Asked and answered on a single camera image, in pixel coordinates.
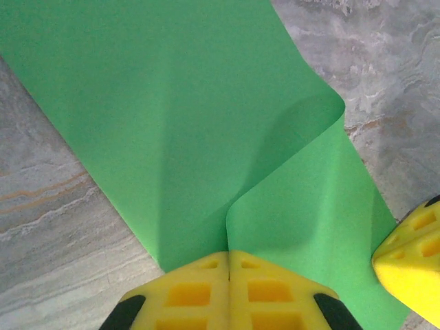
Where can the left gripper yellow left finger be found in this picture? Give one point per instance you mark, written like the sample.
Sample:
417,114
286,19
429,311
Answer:
220,309

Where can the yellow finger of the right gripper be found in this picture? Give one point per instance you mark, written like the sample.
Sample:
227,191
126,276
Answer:
412,275

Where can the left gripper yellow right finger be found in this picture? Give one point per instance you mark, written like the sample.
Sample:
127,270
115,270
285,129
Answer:
237,309

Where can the green square paper sheet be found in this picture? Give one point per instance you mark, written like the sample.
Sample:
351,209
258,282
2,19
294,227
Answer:
172,103

